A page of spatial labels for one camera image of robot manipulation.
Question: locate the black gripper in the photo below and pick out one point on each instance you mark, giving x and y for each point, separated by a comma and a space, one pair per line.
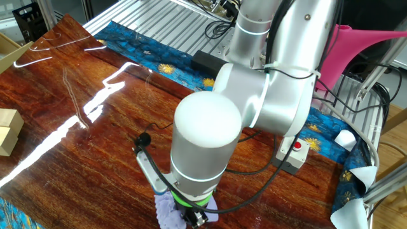
194, 211

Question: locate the white fluffy cleaning cloth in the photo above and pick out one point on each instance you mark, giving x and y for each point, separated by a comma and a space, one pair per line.
167, 213

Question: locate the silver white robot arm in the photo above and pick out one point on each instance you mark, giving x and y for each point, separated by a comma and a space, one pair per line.
206, 133

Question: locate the red push button box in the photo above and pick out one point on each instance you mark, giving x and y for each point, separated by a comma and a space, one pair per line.
299, 156

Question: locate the glossy wood grain mat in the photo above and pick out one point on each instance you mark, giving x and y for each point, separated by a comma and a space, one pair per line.
95, 143

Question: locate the blue starry tablecloth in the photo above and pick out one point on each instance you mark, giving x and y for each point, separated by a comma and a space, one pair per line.
152, 54

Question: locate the tan wooden block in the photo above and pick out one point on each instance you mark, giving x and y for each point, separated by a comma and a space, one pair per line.
7, 141
11, 117

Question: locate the pink watering can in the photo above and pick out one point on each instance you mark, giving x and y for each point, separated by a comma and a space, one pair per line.
356, 47

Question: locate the black metal crate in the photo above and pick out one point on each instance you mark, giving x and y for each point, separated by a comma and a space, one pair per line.
28, 22

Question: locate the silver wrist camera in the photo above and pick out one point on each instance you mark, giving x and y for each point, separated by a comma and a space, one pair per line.
152, 175

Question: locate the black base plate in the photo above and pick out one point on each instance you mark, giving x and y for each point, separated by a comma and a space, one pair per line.
206, 63

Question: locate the aluminium frame post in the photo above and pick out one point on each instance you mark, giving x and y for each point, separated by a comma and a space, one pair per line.
375, 76
388, 184

